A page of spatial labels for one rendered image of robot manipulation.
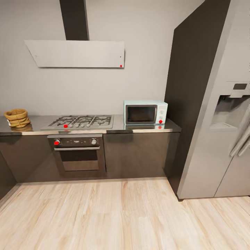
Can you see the range hood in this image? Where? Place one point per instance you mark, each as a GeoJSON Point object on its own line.
{"type": "Point", "coordinates": [77, 50]}

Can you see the microwave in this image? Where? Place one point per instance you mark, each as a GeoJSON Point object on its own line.
{"type": "Point", "coordinates": [144, 111]}

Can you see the oven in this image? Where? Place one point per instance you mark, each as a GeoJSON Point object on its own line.
{"type": "Point", "coordinates": [78, 154]}

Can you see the burner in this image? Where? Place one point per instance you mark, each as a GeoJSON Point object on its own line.
{"type": "Point", "coordinates": [80, 122]}

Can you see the fridge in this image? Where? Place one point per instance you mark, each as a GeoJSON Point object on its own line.
{"type": "Point", "coordinates": [208, 96]}

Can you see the popcorn bag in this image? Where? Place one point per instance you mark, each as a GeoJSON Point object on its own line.
{"type": "Point", "coordinates": [17, 118]}

